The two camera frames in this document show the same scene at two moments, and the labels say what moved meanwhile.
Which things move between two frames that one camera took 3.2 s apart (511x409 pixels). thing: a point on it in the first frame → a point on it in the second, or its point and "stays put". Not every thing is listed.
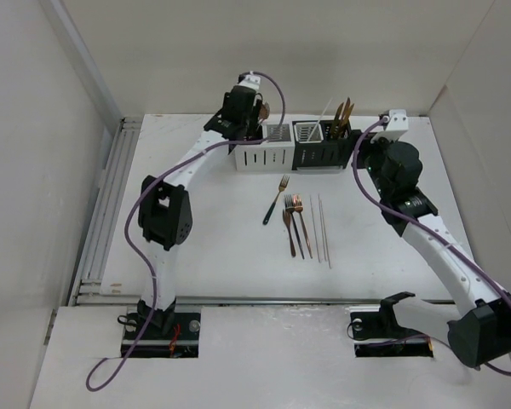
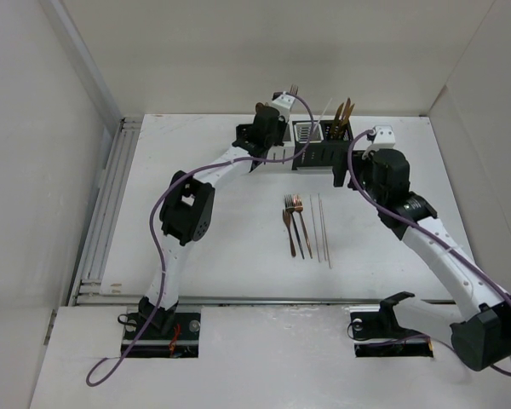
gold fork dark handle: (282, 187) → (294, 89)
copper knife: (344, 121) stays put
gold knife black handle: (346, 127) stays put
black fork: (290, 208) stays put
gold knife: (335, 127) stays put
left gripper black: (253, 117) → (281, 123)
